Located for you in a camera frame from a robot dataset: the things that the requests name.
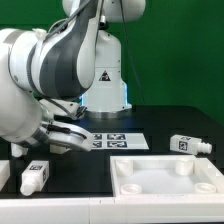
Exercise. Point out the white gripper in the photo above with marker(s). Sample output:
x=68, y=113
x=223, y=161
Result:
x=68, y=136

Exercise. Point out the white square tabletop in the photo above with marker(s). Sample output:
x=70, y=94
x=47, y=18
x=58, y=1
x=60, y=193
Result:
x=164, y=175

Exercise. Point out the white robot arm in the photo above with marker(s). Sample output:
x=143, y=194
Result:
x=57, y=65

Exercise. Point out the marker sheet with tags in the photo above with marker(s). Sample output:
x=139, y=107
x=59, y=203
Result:
x=119, y=141

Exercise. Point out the white left fence block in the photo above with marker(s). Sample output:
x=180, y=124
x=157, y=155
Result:
x=4, y=172

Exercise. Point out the white front fence rail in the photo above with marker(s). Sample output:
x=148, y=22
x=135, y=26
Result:
x=109, y=211

